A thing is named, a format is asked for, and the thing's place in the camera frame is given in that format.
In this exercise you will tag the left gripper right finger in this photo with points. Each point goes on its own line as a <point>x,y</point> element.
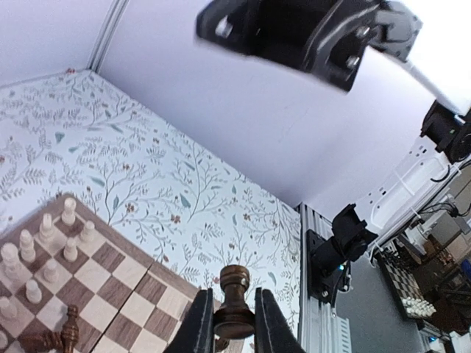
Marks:
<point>272,333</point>

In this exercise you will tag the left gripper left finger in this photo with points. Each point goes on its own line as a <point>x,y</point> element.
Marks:
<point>195,334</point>

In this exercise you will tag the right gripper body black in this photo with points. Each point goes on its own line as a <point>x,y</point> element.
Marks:
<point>326,39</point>

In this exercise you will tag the dark rook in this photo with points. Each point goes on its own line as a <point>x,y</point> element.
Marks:
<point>234,320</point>

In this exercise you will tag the wooden chess board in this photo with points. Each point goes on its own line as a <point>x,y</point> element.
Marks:
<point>127,302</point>

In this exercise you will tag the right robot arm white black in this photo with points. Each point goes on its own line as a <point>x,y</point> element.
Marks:
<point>440,65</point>

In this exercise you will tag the pile of dark pieces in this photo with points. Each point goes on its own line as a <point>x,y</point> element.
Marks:
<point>64,341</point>

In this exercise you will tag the spare chess set background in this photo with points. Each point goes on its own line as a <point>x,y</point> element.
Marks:
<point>412,303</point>

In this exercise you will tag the row of white pieces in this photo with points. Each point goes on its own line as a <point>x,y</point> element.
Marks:
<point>65,270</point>

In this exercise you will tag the floral patterned table mat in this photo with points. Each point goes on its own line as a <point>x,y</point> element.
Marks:
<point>194,213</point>

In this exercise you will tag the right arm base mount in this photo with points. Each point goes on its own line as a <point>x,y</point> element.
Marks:
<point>329,260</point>

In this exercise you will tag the right aluminium frame post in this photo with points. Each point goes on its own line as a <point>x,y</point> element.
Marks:
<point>106,34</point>

